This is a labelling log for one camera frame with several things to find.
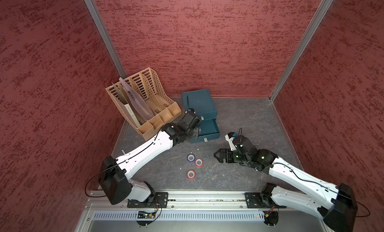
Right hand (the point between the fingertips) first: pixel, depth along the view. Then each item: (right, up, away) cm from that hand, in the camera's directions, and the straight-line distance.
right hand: (220, 158), depth 77 cm
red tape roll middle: (-11, -6, +10) cm, 16 cm away
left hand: (-15, +13, +2) cm, 20 cm away
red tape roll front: (-16, -11, +6) cm, 20 cm away
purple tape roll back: (-16, -4, +12) cm, 20 cm away
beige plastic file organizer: (-35, +26, +26) cm, 51 cm away
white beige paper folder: (-65, +34, +20) cm, 76 cm away
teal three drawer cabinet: (-10, +31, +13) cm, 35 cm away
